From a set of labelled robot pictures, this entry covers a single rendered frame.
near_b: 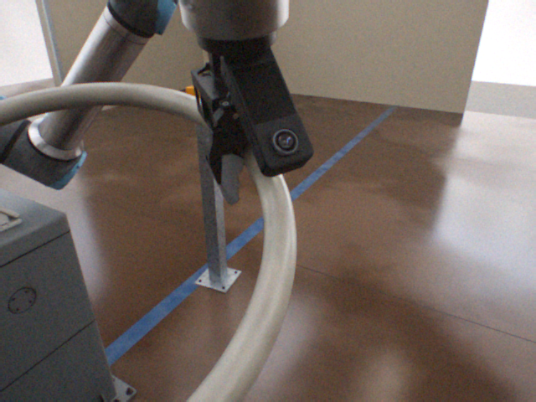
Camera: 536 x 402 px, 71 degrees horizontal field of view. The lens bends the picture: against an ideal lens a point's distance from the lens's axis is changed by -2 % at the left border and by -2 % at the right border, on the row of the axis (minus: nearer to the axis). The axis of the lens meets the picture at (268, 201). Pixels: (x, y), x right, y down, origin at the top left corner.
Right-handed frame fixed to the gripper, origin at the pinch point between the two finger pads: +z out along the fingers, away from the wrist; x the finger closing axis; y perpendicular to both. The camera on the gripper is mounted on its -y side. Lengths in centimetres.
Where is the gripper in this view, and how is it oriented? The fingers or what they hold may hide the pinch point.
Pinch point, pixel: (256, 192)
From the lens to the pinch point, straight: 46.7
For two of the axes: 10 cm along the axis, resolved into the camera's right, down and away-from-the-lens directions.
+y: -4.6, -6.7, 5.8
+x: -8.9, 3.6, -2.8
